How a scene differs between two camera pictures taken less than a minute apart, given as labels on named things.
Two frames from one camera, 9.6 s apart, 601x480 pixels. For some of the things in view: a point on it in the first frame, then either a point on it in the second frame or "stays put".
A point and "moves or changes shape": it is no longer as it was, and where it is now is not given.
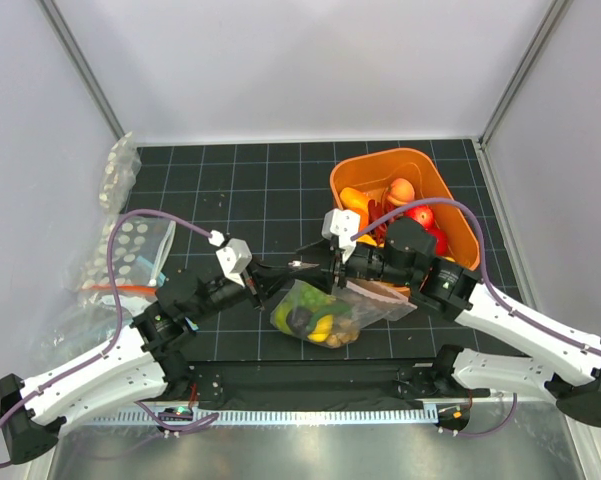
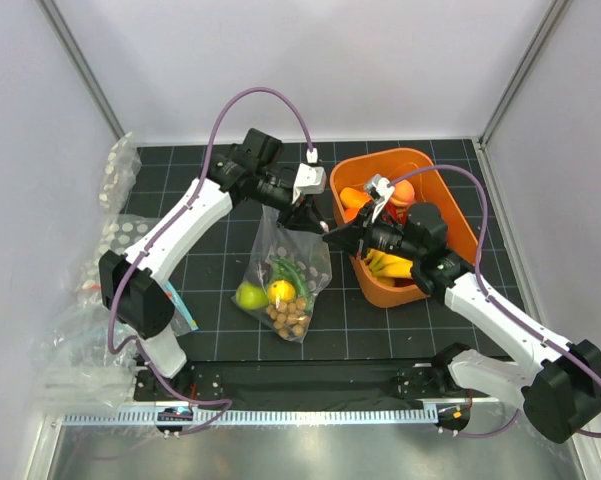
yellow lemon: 323,329 moves or changes shape
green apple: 282,310 moves or changes shape
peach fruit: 401,192 stays put
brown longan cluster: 347,332 → 291,318
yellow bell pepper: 355,198 stays put
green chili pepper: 325,310 moves or changes shape
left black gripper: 264,281 → 305,215
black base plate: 389,381 stays put
